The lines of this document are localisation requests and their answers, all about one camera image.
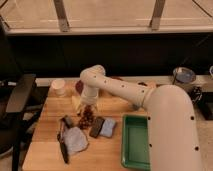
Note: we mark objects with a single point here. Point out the small metal cup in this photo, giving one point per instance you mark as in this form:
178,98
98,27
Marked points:
142,83

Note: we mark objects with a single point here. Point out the bunch of dark grapes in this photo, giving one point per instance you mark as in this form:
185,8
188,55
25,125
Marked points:
87,117

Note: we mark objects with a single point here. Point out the blue sponge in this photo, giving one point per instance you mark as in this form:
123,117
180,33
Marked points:
108,127

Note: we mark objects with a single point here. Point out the small grey black block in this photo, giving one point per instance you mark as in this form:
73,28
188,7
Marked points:
68,122

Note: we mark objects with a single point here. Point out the dark brown block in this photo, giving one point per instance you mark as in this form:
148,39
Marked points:
96,127

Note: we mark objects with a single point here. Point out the black chair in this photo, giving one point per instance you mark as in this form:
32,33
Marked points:
11,117

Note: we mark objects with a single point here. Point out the red bowl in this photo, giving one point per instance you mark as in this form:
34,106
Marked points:
117,78

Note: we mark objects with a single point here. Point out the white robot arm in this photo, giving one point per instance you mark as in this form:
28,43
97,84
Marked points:
172,132

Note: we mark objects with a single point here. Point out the metal bowl with spoon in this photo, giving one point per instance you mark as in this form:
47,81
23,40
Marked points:
183,77

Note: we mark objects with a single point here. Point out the wooden cutting board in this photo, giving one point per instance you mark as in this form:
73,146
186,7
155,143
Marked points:
102,154

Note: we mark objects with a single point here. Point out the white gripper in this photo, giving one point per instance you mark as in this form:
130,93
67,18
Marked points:
89,98

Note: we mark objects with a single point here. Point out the purple bowl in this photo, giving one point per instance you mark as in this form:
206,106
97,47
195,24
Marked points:
79,86

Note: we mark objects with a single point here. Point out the black handled knife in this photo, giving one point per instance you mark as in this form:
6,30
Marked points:
61,141

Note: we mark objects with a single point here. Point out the green tray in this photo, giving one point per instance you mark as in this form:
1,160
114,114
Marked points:
134,146

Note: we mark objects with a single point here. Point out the white cup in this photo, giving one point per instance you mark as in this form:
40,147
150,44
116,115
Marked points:
58,85

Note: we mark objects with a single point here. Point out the grey blue cloth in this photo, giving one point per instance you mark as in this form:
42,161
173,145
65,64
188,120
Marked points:
75,140

